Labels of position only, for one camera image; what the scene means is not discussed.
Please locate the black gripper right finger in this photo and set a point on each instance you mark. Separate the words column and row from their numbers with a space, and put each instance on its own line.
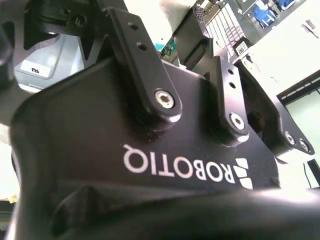
column 228, row 105

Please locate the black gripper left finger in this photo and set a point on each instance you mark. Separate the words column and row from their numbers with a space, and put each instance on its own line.
column 142, row 62

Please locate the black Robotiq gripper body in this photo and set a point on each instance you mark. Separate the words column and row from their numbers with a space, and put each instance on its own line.
column 82, row 130

